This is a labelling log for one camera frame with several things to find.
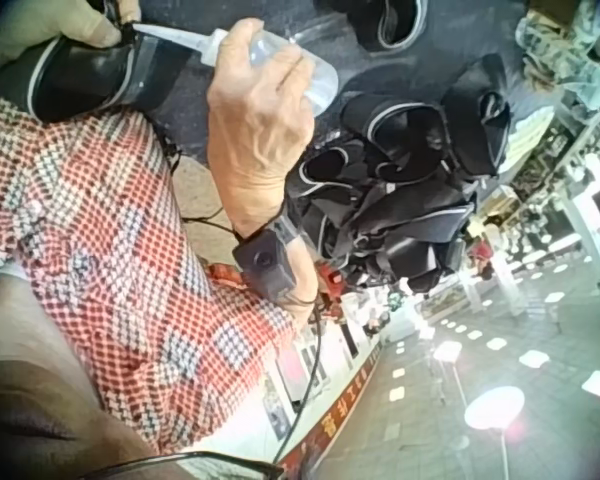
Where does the person's left hand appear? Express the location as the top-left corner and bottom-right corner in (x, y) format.
(0, 0), (142, 77)

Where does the person's right hand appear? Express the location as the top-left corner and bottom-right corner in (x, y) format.
(206, 18), (317, 237)

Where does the clear plastic squeeze bottle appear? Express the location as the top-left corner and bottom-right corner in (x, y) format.
(129, 21), (341, 122)

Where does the black shoe white trim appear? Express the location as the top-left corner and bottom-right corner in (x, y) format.
(0, 33), (197, 125)

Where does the pile of black shoe uppers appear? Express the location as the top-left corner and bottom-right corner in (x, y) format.
(284, 52), (512, 297)

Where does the black wrist band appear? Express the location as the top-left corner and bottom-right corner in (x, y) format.
(230, 218), (302, 303)

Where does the red tool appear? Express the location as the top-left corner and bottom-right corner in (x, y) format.
(318, 264), (347, 314)

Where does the heap of patterned cloth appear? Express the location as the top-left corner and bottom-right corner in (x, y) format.
(513, 0), (600, 114)

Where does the shelf of goods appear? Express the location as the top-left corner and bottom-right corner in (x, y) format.
(499, 110), (600, 244)

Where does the display counter with red banner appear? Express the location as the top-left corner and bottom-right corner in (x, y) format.
(259, 289), (399, 480)

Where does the white round stand lamp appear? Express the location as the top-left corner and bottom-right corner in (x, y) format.
(463, 384), (527, 480)

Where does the thin black cable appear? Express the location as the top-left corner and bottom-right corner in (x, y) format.
(162, 124), (327, 464)

